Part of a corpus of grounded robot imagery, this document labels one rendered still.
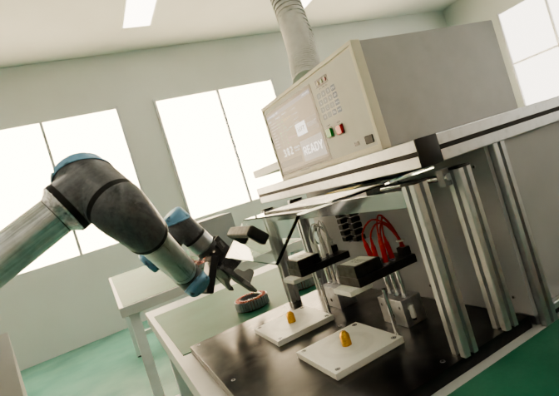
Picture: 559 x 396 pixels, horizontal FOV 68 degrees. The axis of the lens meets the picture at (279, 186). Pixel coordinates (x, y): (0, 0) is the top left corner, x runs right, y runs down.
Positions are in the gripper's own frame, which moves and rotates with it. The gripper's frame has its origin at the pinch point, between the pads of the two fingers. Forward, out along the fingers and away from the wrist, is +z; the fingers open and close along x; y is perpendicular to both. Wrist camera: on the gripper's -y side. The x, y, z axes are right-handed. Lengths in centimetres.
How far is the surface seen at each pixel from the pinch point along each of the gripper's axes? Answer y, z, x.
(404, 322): -4, 0, -65
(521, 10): 681, 187, 127
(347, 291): -7, -13, -62
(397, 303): -2, -3, -65
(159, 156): 186, -17, 387
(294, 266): 0.6, -11.3, -38.1
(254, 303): -1.7, 2.7, -4.8
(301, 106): 23, -40, -51
